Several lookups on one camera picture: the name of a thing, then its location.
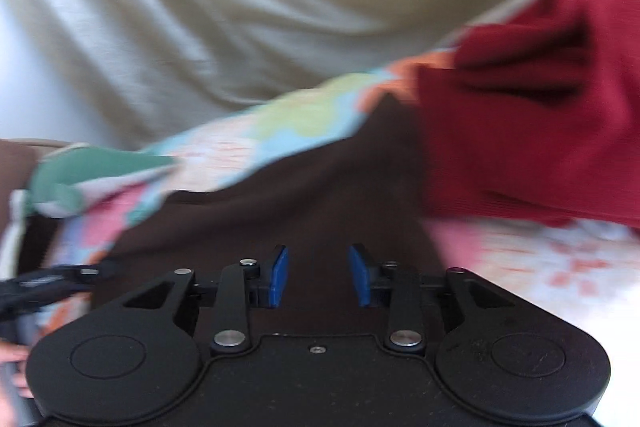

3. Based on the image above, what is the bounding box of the white orange goose plush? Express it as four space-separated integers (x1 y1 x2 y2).
0 190 29 281

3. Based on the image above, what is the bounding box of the person's left hand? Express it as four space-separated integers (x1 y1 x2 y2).
0 339 32 399

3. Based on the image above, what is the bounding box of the green white plush toy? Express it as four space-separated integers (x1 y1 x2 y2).
25 144 177 219

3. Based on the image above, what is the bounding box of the floral quilted bedspread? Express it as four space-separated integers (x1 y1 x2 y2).
18 51 639 335

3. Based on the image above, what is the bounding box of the dark brown sweater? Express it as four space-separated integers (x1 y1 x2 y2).
91 96 445 336

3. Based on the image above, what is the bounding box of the red garment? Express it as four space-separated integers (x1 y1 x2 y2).
416 0 639 228

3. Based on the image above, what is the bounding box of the brown headboard cushion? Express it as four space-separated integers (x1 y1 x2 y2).
1 139 68 280

